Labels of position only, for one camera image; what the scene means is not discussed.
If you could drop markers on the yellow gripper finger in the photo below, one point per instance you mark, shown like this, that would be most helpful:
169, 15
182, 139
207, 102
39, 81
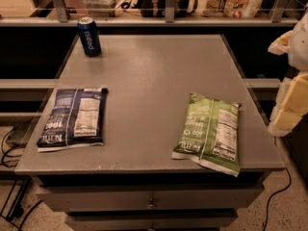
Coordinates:
295, 104
282, 91

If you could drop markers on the green jalapeno chip bag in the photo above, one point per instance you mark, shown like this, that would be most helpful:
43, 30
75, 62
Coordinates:
210, 135

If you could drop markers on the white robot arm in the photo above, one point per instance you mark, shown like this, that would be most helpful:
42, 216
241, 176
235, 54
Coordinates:
295, 44

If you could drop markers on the colourful snack bag background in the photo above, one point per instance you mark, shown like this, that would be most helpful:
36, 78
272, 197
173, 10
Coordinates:
232, 8

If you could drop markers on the black bag background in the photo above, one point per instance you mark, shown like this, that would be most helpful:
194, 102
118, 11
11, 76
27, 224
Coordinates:
157, 8

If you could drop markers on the blue chip bag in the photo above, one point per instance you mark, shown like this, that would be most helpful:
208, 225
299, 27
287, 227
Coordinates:
76, 120

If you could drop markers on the blue pepsi can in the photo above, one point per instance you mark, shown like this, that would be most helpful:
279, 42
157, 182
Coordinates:
89, 36

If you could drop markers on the upper drawer with knob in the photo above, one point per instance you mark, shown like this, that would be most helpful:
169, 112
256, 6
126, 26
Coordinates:
96, 199

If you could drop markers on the lower drawer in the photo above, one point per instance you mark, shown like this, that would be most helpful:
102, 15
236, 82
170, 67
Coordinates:
151, 221

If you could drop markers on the metal shelf rail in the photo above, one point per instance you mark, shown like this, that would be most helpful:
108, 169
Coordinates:
55, 13

